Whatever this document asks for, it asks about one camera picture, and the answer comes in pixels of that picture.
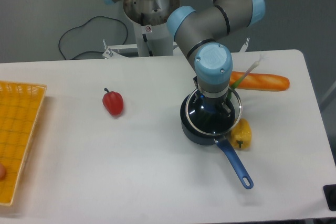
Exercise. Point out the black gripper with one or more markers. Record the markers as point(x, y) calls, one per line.
point(212, 102)

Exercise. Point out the glass pot lid blue knob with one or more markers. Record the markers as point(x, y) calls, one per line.
point(208, 124)

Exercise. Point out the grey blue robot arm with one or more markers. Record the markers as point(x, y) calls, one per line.
point(192, 31)

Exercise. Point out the yellow bell pepper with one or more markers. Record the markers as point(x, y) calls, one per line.
point(241, 135)

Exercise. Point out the dark blue saucepan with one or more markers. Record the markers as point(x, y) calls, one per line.
point(222, 142)

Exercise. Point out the orange baguette bread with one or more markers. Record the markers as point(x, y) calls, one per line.
point(264, 82)

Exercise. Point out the green onion stalk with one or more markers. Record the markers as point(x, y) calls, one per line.
point(246, 73)

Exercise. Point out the red bell pepper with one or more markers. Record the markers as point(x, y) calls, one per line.
point(113, 102)

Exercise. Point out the black device at table corner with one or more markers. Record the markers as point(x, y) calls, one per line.
point(330, 196)

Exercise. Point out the yellow woven basket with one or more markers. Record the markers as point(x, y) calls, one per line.
point(20, 107)

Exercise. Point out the right white table clamp bracket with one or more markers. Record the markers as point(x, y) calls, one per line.
point(245, 45)

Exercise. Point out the white table clamp bracket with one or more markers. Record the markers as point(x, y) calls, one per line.
point(245, 45)
point(120, 51)

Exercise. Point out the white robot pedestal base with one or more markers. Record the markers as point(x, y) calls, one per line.
point(149, 20)

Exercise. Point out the left white table clamp bracket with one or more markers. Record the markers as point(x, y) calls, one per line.
point(120, 51)

